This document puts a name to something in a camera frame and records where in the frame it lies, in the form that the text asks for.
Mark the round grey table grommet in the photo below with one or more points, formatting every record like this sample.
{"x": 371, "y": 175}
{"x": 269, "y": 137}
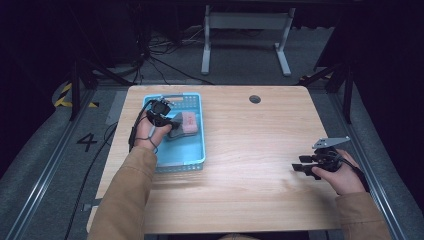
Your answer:
{"x": 255, "y": 99}

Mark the person's right hand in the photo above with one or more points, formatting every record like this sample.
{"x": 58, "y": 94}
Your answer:
{"x": 346, "y": 178}

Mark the grey metal floor rail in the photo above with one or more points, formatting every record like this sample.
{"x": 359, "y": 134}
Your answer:
{"x": 46, "y": 173}
{"x": 370, "y": 156}

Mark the light blue plastic basket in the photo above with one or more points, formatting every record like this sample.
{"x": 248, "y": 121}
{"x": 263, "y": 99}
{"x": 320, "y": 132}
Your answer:
{"x": 181, "y": 151}

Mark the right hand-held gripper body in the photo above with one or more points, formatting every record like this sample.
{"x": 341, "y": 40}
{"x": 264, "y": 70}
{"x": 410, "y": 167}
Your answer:
{"x": 328, "y": 160}

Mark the grey floor tape strip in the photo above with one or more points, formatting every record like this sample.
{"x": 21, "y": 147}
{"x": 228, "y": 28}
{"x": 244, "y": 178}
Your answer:
{"x": 116, "y": 108}

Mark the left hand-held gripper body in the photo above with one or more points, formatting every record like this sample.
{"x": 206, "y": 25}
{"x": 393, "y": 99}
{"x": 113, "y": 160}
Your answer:
{"x": 159, "y": 111}

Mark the white metal desk frame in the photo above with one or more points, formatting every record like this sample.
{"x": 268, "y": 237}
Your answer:
{"x": 246, "y": 20}

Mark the black metal stand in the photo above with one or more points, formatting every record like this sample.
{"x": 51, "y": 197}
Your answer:
{"x": 76, "y": 86}
{"x": 348, "y": 93}

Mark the yellow and black floor tape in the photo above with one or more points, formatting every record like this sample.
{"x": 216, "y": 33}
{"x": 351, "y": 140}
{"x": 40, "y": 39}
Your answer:
{"x": 63, "y": 96}

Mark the person's left hand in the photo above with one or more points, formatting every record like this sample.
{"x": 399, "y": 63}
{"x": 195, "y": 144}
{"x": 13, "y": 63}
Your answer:
{"x": 146, "y": 135}

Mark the small grey tape piece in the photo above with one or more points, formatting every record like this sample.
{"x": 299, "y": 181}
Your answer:
{"x": 87, "y": 206}

